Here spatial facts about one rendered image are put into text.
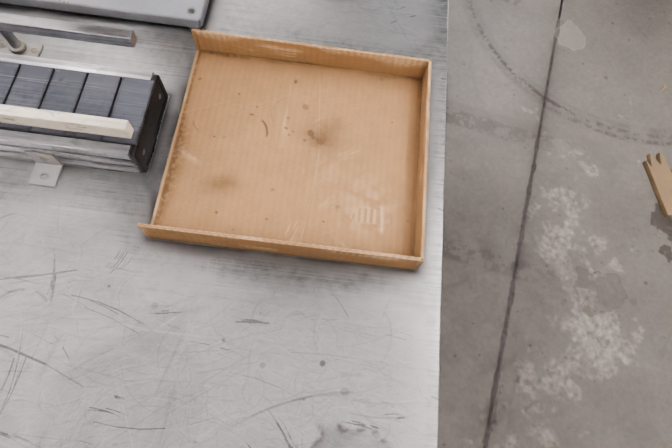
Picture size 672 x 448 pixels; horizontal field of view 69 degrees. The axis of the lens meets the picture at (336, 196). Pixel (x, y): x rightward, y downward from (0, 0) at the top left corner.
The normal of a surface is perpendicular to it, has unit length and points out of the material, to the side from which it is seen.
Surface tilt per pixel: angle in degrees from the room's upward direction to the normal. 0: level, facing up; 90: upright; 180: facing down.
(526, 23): 0
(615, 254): 0
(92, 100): 0
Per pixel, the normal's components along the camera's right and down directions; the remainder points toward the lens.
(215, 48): -0.11, 0.92
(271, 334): 0.07, -0.38
